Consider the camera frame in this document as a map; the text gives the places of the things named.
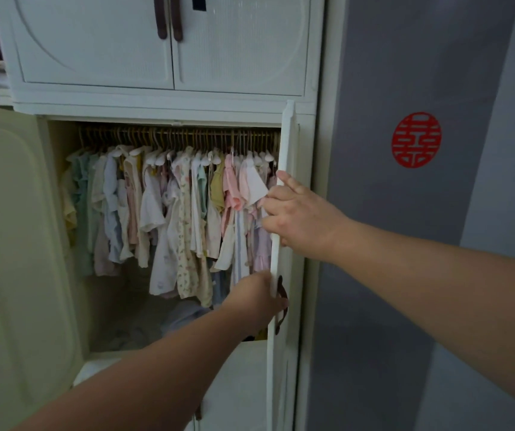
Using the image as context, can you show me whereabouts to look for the row of gold hangers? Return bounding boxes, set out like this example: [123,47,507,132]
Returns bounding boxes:
[77,125,281,166]

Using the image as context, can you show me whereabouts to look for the person's right forearm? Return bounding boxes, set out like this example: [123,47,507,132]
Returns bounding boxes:
[329,217,515,418]

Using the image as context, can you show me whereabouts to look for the red round sticker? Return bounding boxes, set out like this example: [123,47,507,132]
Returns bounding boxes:
[391,111,442,169]

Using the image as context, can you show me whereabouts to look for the person's left hand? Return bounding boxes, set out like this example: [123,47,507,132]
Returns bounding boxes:
[221,269,289,339]

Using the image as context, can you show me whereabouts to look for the row of baby clothes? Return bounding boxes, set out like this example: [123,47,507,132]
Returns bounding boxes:
[61,145,281,310]

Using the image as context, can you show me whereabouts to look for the person's right hand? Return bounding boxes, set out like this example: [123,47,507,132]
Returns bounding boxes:
[257,170,355,265]

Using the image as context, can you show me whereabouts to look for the cream arched wardrobe door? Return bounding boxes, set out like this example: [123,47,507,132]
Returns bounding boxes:
[0,102,85,431]
[265,99,297,431]

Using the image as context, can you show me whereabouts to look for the grey panel wardrobe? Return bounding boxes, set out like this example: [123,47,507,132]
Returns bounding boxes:
[295,0,515,431]

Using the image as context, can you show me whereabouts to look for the cream plastic wardrobe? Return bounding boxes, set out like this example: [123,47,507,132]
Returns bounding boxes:
[0,0,326,431]

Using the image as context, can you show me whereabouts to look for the person's left forearm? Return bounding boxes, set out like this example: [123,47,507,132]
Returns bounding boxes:
[12,305,258,431]

